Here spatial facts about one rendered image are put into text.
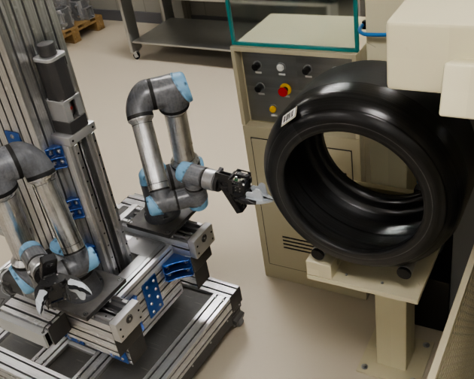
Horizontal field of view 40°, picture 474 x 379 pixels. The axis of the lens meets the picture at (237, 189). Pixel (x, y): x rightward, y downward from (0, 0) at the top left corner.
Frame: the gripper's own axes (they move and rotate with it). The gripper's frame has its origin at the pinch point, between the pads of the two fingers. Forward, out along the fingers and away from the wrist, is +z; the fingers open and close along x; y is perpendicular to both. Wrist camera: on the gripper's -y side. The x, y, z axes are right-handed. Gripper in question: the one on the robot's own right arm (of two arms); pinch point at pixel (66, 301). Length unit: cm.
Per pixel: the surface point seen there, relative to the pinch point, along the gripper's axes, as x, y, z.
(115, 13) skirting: -243, 67, -543
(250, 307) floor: -103, 93, -62
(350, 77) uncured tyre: -82, -54, 21
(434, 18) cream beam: -65, -82, 63
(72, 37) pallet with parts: -181, 77, -516
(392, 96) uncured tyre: -84, -53, 36
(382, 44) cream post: -107, -56, 8
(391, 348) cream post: -126, 77, 10
